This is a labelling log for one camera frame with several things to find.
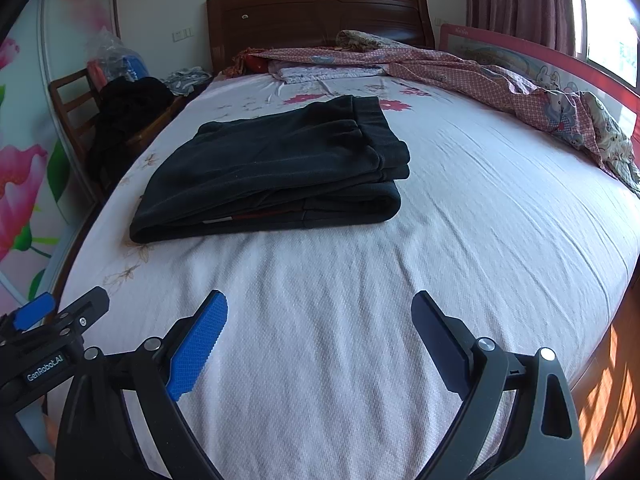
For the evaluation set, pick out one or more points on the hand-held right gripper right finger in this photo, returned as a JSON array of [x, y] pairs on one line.
[[440, 342]]

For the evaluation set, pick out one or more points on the wooden chair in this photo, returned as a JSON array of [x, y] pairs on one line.
[[67, 95]]

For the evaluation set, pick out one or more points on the black clothes pile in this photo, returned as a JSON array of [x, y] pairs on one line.
[[130, 105]]

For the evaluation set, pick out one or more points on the wooden headboard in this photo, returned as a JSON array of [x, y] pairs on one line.
[[320, 15]]

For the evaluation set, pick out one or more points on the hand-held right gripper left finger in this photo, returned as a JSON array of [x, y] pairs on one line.
[[200, 345]]

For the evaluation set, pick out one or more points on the dark pants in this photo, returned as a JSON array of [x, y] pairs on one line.
[[275, 175]]

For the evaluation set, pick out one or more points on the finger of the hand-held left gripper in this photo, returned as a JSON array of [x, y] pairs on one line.
[[35, 310], [87, 305]]

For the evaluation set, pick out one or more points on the floral wardrobe door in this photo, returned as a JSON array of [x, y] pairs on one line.
[[30, 160]]

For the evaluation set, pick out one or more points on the pink curtain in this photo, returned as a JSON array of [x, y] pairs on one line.
[[515, 0]]

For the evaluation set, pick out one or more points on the pink printed bed rail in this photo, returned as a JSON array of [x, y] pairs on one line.
[[500, 42]]

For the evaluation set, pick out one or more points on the window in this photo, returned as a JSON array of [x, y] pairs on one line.
[[610, 35]]

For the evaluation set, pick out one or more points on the clear plastic bag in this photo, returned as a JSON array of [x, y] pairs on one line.
[[112, 60]]

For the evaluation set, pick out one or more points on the grey patterned cloth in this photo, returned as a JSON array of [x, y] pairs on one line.
[[187, 80]]

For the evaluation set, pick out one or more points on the bed with white floral sheet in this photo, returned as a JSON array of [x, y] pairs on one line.
[[350, 285]]

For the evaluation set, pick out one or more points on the pink checked quilt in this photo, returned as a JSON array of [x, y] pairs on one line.
[[450, 70]]

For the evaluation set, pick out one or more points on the wall socket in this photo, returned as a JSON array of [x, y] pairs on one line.
[[182, 35]]

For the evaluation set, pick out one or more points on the white folded cloth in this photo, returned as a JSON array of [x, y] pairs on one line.
[[320, 72]]

